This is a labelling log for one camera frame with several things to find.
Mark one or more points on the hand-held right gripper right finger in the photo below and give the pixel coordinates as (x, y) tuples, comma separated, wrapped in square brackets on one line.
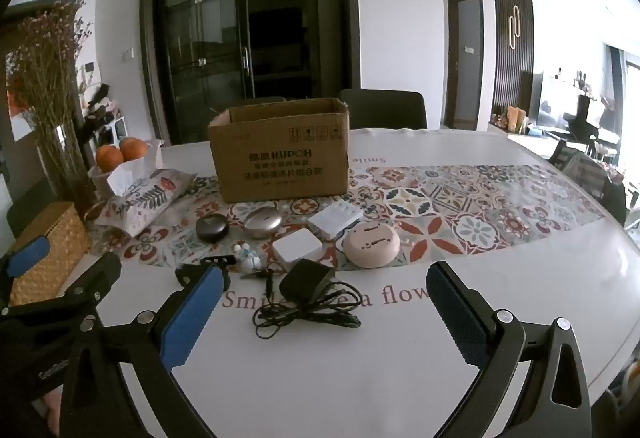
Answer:
[(457, 313)]

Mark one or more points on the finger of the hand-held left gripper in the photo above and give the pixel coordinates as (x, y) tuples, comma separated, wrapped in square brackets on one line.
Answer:
[(97, 275), (27, 255)]

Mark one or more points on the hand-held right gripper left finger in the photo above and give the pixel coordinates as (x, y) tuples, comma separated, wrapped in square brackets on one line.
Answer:
[(192, 315)]

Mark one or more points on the pink round device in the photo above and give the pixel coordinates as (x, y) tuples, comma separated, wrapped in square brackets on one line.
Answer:
[(371, 245)]

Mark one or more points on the white square charger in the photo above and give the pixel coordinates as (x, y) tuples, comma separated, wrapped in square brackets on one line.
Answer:
[(298, 249)]

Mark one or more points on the brown cardboard box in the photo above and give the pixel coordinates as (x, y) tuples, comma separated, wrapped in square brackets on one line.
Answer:
[(280, 157)]

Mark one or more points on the woven straw box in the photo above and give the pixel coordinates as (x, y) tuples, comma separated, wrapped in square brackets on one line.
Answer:
[(50, 250)]

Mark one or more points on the small black key fob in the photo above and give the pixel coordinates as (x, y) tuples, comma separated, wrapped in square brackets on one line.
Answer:
[(262, 277)]

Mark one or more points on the floral fabric tissue cover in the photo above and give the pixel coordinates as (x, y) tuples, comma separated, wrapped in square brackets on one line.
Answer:
[(145, 200)]

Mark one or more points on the dark round case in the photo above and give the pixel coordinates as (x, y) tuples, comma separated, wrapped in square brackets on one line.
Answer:
[(212, 228)]

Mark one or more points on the patterned table runner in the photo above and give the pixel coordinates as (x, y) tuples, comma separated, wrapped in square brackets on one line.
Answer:
[(450, 208)]

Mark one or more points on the white tissue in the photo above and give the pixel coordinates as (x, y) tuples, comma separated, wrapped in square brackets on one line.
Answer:
[(131, 172)]

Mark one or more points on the silver oval case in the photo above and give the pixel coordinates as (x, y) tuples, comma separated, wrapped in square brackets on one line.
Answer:
[(262, 223)]

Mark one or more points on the orange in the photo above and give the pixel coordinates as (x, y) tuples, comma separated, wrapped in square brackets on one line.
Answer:
[(109, 157), (135, 148)]

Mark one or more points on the white rectangular charger box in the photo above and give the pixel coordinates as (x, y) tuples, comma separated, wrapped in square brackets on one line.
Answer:
[(334, 220)]

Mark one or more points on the cluttered white cube shelf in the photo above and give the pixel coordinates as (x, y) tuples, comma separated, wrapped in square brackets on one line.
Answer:
[(102, 117)]

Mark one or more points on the dried flower bouquet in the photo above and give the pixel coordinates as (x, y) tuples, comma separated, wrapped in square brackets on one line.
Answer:
[(50, 82)]

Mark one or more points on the dark side chair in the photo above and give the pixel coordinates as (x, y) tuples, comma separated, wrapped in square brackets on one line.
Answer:
[(590, 178)]

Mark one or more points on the dark dining chair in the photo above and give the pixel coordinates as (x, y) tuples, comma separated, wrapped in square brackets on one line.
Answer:
[(272, 100), (382, 110)]

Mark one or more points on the dark framed interior door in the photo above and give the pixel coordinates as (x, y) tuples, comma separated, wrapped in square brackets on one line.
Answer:
[(466, 62)]

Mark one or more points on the dark glass door cabinet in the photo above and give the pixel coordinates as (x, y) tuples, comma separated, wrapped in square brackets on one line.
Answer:
[(225, 32)]

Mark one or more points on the white wall intercom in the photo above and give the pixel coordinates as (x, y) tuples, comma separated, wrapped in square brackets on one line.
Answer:
[(91, 67)]

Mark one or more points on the white wall switch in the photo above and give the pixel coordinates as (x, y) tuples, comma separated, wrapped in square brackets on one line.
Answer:
[(128, 53)]

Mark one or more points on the dark slatted wall panel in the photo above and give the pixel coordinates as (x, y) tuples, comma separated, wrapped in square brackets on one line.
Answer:
[(512, 82)]

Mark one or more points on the looped wall light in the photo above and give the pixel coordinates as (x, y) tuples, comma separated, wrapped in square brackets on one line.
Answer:
[(515, 27)]

